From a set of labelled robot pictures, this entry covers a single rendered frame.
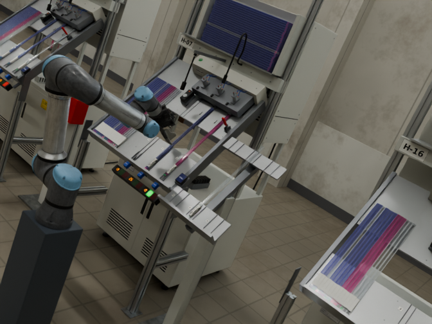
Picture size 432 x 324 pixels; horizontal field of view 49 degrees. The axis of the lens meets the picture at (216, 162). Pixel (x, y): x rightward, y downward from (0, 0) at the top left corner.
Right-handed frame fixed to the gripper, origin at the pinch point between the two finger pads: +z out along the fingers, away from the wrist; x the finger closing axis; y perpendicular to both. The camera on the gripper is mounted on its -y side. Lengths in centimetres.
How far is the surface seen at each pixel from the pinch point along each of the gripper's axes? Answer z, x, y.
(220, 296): 101, -57, -18
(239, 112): 11.5, 4.4, 37.1
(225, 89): 11.6, 22.6, 33.9
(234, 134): 14.8, -5.0, 30.6
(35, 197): 53, 34, -115
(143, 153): 6.3, -1.6, -16.9
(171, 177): 6.0, -21.8, -4.7
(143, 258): 63, -31, -49
